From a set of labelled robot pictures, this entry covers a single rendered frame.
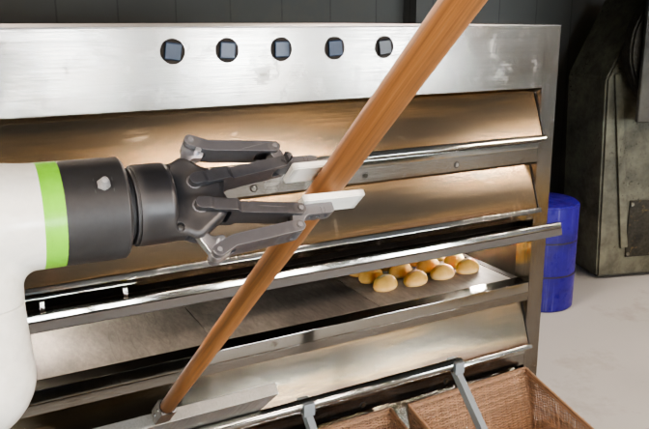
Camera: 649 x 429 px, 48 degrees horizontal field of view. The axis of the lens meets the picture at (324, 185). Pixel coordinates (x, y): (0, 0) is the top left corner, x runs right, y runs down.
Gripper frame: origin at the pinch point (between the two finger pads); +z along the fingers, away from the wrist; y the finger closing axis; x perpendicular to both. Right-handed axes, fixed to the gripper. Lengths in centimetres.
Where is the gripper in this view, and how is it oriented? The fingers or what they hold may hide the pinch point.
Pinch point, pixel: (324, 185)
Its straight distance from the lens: 75.2
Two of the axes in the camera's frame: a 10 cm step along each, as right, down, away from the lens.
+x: 3.6, -4.9, -8.0
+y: 3.0, 8.7, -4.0
